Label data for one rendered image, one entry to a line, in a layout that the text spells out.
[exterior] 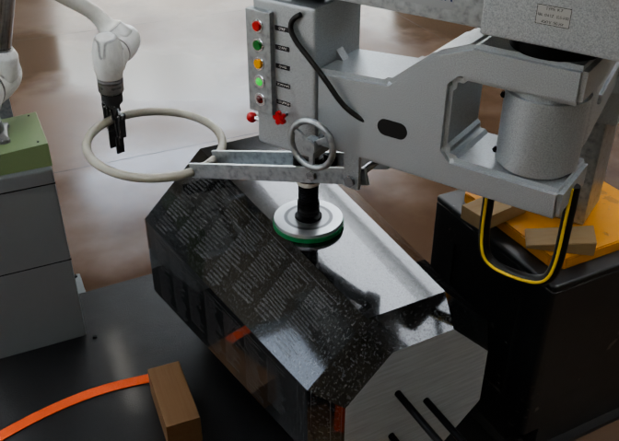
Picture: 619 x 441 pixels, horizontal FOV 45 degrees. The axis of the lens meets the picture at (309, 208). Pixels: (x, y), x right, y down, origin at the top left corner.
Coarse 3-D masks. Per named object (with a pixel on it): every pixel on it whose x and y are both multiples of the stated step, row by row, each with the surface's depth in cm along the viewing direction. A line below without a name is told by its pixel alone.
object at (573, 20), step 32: (352, 0) 174; (384, 0) 169; (416, 0) 165; (448, 0) 160; (480, 0) 156; (512, 0) 151; (544, 0) 147; (576, 0) 144; (608, 0) 140; (512, 32) 154; (544, 32) 150; (576, 32) 146; (608, 32) 143
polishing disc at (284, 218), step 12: (288, 204) 236; (324, 204) 236; (276, 216) 230; (288, 216) 230; (324, 216) 230; (336, 216) 230; (288, 228) 225; (300, 228) 225; (312, 228) 225; (324, 228) 225; (336, 228) 225
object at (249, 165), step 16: (224, 160) 249; (240, 160) 245; (256, 160) 240; (272, 160) 236; (288, 160) 232; (336, 160) 220; (208, 176) 240; (224, 176) 236; (240, 176) 231; (256, 176) 227; (272, 176) 223; (288, 176) 219; (304, 176) 215; (320, 176) 212; (336, 176) 208
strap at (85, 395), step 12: (108, 384) 285; (120, 384) 285; (132, 384) 285; (72, 396) 280; (84, 396) 280; (48, 408) 274; (60, 408) 274; (24, 420) 270; (36, 420) 270; (0, 432) 265; (12, 432) 265
